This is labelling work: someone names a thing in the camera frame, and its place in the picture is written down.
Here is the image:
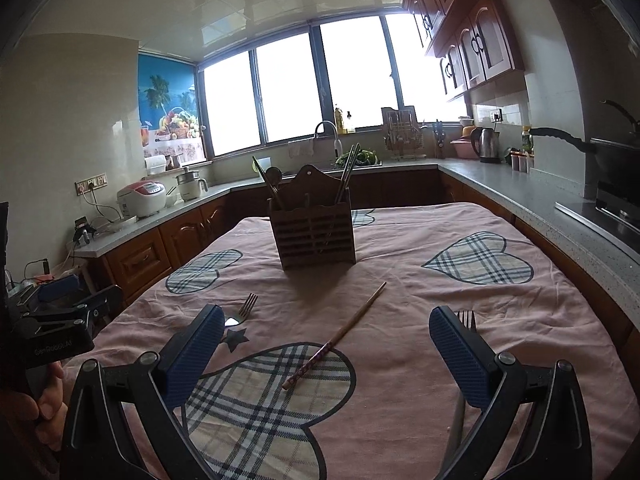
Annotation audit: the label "curved metal faucet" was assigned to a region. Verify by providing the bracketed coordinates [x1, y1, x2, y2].
[314, 121, 343, 166]

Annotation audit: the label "dark metal chopstick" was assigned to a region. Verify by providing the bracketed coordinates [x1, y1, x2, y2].
[341, 143, 362, 202]
[334, 144, 357, 206]

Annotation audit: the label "person's left hand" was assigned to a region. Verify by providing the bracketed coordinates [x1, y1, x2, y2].
[0, 359, 69, 480]

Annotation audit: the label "black wok with handle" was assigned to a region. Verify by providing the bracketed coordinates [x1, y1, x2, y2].
[530, 100, 640, 196]

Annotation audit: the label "small white electric pot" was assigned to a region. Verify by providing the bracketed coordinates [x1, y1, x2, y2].
[174, 167, 209, 203]

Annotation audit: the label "wooden wall cabinet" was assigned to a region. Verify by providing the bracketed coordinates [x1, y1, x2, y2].
[432, 0, 526, 103]
[402, 0, 476, 58]

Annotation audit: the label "patterned-end wooden chopstick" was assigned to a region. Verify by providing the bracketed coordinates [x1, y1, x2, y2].
[281, 281, 388, 391]
[251, 156, 280, 210]

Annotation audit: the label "wooden base cabinets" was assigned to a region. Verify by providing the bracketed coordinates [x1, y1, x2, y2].
[102, 167, 640, 361]

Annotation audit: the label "white and red rice cooker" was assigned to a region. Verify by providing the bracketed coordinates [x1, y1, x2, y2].
[116, 181, 167, 219]

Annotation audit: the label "stainless electric kettle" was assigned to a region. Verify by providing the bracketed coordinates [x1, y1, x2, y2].
[470, 127, 502, 163]

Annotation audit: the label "wooden utensil holder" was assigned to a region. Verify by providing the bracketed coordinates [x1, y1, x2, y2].
[267, 164, 357, 272]

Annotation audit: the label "white power cable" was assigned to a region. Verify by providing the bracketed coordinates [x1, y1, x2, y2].
[82, 190, 123, 223]

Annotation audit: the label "metal fork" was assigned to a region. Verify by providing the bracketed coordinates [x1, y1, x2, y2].
[442, 310, 477, 463]
[224, 293, 259, 328]

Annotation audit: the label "wall power strip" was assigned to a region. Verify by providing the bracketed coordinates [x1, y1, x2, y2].
[75, 172, 108, 195]

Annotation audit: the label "black gas stove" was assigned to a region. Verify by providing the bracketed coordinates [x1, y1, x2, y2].
[554, 182, 640, 251]

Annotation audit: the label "large kitchen window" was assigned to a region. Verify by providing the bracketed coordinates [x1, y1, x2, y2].
[197, 12, 468, 158]

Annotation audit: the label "metal dish rack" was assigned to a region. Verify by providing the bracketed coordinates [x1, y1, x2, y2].
[381, 106, 426, 160]

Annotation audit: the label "pink plaid-heart tablecloth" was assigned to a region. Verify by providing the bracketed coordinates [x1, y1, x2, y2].
[65, 202, 628, 480]

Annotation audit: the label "small black device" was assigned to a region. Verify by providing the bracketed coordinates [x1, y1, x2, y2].
[72, 216, 98, 246]

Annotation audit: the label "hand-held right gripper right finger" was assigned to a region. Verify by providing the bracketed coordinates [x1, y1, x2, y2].
[428, 306, 593, 480]

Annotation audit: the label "green leafy vegetables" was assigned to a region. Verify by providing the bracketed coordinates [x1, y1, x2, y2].
[335, 150, 378, 167]

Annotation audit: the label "tropical fruit wall poster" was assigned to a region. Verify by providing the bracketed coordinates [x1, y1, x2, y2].
[137, 54, 206, 163]

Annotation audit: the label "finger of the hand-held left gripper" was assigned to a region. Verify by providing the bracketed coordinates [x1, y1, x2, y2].
[70, 285, 124, 331]

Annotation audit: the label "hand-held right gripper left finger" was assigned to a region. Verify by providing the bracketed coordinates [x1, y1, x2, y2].
[60, 304, 227, 480]

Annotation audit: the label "wooden spoon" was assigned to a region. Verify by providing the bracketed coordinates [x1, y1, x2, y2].
[264, 166, 287, 211]

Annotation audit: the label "grey kitchen countertop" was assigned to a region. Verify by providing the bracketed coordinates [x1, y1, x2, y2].
[72, 157, 640, 331]

